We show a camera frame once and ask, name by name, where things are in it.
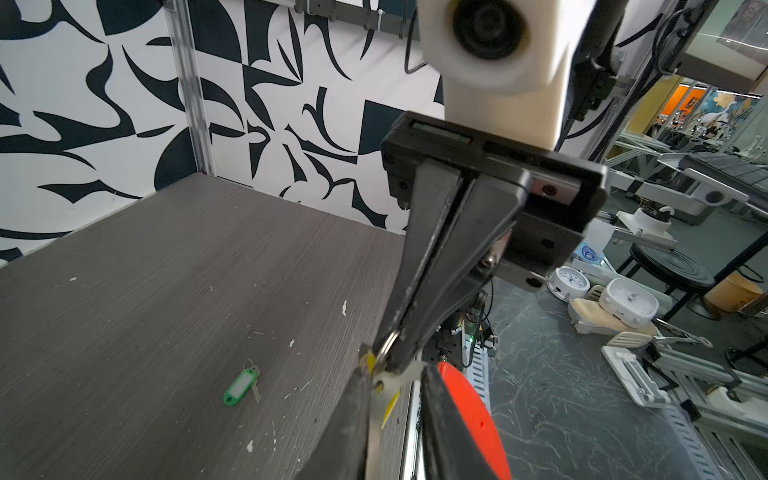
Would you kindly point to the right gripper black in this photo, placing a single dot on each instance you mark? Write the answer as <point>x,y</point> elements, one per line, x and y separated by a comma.
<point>480,205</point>

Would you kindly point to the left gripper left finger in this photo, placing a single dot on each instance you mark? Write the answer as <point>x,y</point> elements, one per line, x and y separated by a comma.
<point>341,451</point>

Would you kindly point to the yellow capped key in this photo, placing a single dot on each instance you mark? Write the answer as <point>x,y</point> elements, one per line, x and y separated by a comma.
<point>386,385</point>

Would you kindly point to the metal keyring with red grip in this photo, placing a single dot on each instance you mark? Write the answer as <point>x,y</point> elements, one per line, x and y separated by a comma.
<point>492,444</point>

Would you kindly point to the white slotted cable duct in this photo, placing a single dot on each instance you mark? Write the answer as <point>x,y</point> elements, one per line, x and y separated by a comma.
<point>477,373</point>

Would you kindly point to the black wall hook rail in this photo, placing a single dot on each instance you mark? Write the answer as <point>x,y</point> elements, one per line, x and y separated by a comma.
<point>388,16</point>

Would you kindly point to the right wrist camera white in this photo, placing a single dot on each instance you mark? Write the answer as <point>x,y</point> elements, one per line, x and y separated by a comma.
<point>505,65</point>

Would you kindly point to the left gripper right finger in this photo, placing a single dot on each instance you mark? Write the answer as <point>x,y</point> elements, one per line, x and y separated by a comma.
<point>454,423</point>

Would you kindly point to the green capped key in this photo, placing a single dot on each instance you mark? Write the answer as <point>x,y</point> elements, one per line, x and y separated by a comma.
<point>245,382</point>

